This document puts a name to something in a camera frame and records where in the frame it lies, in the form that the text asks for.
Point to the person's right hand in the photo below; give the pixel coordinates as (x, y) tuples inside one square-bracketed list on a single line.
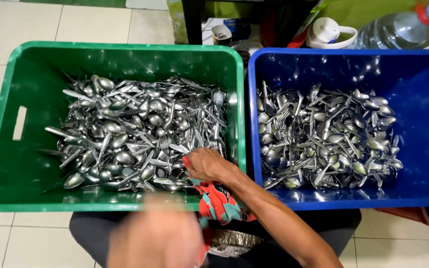
[(210, 165)]

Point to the person's left hand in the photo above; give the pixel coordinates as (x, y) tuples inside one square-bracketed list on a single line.
[(156, 234)]

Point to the person's right fingers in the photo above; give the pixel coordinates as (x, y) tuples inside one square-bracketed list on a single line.
[(196, 160)]

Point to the red floral wiping cloth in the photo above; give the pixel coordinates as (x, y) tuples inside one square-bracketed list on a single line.
[(218, 208)]

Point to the heap of unwiped steel cutlery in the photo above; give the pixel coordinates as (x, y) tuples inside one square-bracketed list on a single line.
[(125, 134)]

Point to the person's dark trousers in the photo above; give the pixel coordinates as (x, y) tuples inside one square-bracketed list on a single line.
[(292, 238)]

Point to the small white cup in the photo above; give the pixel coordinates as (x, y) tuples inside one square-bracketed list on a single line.
[(221, 35)]

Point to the heap of wiped steel cutlery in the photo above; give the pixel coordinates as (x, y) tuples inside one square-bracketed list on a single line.
[(322, 141)]

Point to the green plastic crate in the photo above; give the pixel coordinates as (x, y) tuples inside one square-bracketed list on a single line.
[(13, 175)]

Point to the blue plastic crate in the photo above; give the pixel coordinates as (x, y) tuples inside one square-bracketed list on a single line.
[(423, 111)]

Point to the clear water bottle blue cap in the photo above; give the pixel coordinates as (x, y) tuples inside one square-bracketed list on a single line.
[(400, 28)]

